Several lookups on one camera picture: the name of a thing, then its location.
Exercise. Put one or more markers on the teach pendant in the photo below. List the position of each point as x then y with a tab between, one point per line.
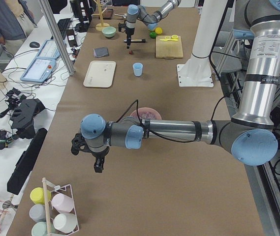
39	70
48	50

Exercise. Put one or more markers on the grey folded cloth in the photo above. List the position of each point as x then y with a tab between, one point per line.
101	52

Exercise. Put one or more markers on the cream rabbit serving tray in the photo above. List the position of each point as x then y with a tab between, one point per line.
100	74

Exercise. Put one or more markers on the black speaker bar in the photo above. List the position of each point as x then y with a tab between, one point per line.
26	163

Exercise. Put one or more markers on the yellow cup in rack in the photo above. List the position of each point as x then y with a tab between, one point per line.
37	195

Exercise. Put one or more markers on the black keyboard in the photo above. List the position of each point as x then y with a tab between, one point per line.
63	25

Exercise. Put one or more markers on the teach pendant upper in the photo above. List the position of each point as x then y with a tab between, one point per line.
48	50

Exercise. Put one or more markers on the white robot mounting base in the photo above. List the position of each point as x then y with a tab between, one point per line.
196	72

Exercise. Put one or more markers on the white cup rack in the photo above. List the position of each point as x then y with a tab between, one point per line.
50	190

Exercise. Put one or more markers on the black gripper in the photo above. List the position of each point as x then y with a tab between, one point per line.
99	155
129	34

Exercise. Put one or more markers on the black computer mouse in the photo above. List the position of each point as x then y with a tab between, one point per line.
34	44

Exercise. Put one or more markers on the clear ice cubes pile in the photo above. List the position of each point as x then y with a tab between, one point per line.
147	115

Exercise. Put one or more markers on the standing person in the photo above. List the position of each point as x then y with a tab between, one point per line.
16	24

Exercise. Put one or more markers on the white cup in rack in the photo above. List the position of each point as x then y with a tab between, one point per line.
65	222

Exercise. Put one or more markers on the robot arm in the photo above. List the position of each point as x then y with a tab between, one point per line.
247	136
138	12

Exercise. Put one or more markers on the pink cup in rack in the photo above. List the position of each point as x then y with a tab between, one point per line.
62	203

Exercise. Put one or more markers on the pink bowl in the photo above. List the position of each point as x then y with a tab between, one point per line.
135	112

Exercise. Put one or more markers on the aluminium frame post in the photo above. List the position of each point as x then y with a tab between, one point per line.
51	22

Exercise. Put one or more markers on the pale green cup in rack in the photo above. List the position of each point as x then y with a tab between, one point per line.
39	229

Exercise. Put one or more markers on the black monitor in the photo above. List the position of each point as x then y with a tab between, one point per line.
82	10

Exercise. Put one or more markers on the yellow lemon near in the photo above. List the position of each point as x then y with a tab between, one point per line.
158	31

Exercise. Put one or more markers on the steel ice scoop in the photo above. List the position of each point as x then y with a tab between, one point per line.
124	16

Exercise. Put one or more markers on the teach pendant lower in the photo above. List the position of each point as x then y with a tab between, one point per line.
39	70

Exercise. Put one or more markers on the mint green bowl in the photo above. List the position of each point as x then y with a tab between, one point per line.
109	31

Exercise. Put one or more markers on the wooden cutting board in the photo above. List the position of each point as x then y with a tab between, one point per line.
168	49

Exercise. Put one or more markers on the grey cup in rack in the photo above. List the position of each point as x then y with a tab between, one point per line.
38	213

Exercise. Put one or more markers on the light blue plastic cup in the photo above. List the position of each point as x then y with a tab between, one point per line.
137	69

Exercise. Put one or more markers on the green lime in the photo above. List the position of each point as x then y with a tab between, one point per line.
152	35

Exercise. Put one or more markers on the wooden cup tree stand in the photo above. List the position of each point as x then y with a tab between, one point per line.
102	7

